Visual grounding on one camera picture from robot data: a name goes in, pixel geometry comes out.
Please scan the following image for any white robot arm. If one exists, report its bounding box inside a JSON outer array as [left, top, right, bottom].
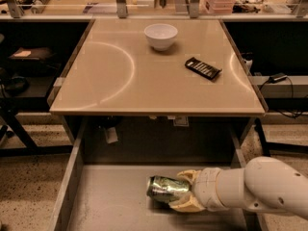
[[169, 157, 308, 219]]

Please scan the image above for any open grey top drawer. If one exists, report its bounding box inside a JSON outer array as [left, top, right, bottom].
[[48, 116, 264, 231]]

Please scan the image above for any black power adapter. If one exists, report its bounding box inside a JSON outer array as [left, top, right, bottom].
[[269, 73, 287, 84]]

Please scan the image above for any white ceramic bowl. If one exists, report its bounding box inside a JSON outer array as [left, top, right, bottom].
[[144, 23, 178, 51]]

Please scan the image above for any black snack bar wrapper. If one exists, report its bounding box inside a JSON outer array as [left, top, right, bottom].
[[185, 57, 221, 80]]

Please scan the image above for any white paper tag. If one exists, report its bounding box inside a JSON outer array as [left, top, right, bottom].
[[104, 127, 118, 143]]

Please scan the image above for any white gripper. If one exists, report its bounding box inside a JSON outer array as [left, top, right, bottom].
[[168, 167, 227, 213]]

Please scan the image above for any green crushed soda can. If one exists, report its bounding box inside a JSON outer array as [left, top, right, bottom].
[[146, 175, 191, 203]]

